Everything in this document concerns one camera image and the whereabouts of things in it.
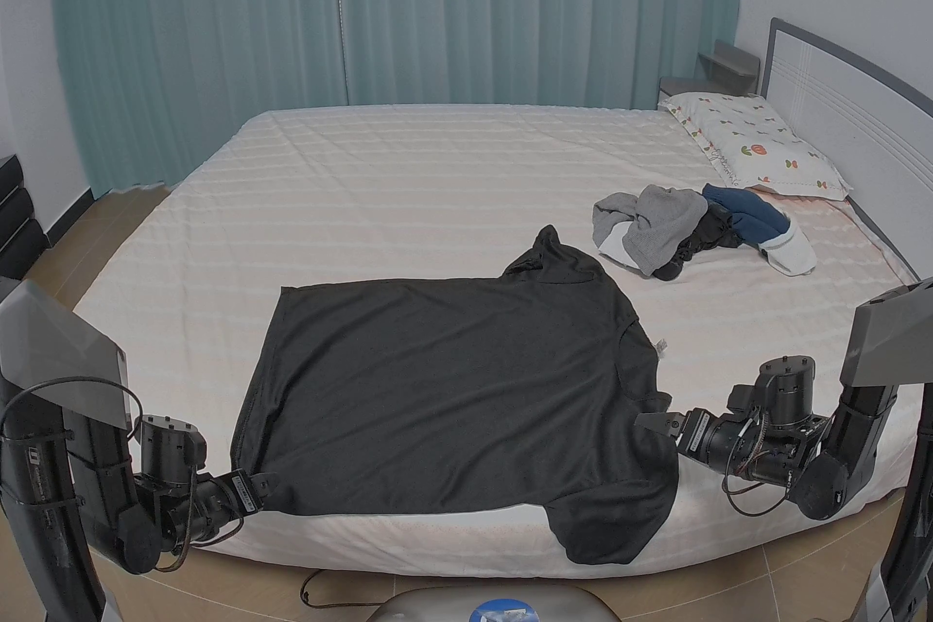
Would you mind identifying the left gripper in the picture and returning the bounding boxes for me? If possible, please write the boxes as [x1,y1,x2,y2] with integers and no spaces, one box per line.
[210,469,282,521]

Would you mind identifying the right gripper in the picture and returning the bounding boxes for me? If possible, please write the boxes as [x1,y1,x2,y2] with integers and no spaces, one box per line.
[633,407,738,469]

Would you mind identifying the black T-shirt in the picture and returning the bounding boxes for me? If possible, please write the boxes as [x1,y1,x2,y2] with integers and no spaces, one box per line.
[229,224,683,566]

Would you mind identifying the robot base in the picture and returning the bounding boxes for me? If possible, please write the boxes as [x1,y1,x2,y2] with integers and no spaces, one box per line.
[364,586,622,622]

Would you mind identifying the pile of clothes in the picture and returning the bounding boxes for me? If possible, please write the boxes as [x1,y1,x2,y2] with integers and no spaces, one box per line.
[590,183,817,282]

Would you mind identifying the bed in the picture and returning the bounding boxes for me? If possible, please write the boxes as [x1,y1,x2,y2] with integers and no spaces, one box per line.
[18,17,933,580]

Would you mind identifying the white printed pillow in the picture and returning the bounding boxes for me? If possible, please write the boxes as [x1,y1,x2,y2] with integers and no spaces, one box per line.
[658,91,855,202]

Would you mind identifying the grey bedside table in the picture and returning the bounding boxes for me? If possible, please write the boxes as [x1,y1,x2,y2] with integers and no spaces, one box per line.
[657,39,763,103]

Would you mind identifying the black cable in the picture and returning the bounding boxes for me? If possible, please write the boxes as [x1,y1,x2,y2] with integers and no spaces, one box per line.
[299,567,377,610]
[0,375,144,447]
[722,469,795,519]

